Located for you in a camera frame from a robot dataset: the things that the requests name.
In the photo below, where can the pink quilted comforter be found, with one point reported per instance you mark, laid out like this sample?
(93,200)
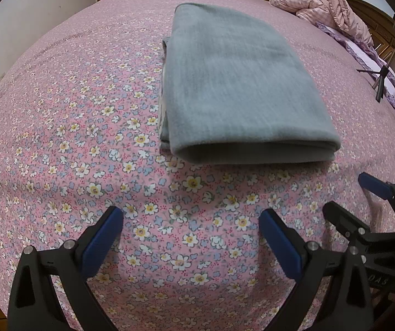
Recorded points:
(321,3)

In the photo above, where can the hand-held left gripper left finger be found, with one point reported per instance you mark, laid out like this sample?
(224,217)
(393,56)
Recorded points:
(102,239)

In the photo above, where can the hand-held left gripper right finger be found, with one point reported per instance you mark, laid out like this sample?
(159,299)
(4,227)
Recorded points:
(282,244)

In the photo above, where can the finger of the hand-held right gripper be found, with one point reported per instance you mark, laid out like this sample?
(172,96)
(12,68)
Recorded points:
(375,184)
(344,219)

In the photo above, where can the bed with pink floral sheet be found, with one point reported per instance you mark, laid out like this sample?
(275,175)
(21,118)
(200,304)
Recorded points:
(80,110)

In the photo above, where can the black tripod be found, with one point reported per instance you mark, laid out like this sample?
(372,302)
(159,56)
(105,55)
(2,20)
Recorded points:
(380,82)

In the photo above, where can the purple ruffled pillow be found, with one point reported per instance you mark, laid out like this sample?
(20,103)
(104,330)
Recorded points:
(359,51)

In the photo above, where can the grey pants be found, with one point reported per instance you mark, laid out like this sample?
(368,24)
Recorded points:
(239,82)

